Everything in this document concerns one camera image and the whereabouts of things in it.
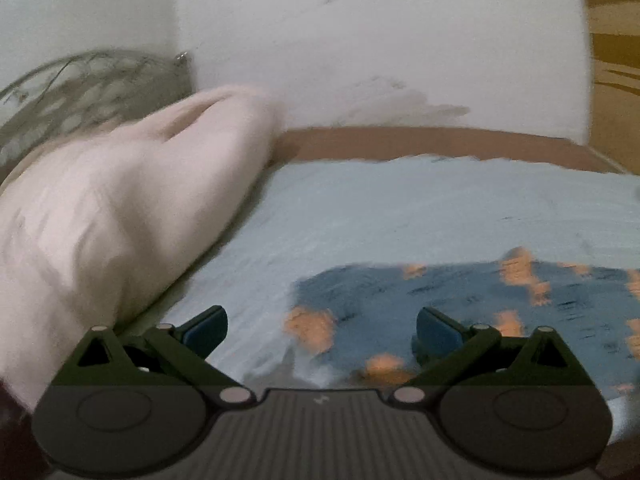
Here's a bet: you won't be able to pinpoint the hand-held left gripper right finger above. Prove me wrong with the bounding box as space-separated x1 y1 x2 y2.
391 306 584 407

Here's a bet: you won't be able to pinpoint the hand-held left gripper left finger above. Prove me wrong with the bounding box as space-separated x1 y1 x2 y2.
65 305 257 408

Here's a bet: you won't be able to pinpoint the blue pants with orange print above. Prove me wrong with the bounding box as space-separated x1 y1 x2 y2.
284 246 640 397

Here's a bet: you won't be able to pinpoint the light blue striped blanket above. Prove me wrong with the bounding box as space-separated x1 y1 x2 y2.
162 154 640 443

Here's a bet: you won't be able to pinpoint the pale pink comforter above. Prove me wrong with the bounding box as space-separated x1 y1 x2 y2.
0 84 287 413

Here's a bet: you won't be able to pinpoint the grey metal headboard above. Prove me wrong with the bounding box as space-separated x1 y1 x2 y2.
0 49 195 173

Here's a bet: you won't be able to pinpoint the plywood board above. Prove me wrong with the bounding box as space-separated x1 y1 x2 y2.
579 0 640 177

